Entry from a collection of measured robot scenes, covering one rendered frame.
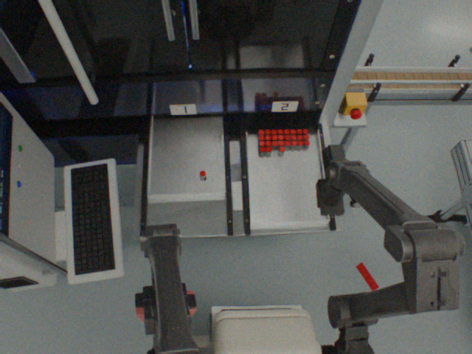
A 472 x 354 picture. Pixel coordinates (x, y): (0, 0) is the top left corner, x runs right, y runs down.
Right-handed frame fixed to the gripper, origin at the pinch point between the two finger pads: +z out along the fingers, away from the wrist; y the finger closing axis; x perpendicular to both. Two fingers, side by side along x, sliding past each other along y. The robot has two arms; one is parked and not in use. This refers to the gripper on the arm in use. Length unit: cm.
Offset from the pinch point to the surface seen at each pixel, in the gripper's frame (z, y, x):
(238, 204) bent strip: 20.2, 8.6, 24.3
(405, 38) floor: 109, 160, -98
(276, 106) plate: 6.1, 38.1, 11.1
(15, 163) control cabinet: -6, 13, 90
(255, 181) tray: 20.2, 17.1, 18.3
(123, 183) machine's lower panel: 68, 37, 77
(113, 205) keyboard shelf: 28, 12, 69
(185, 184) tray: 20.1, 16.4, 42.2
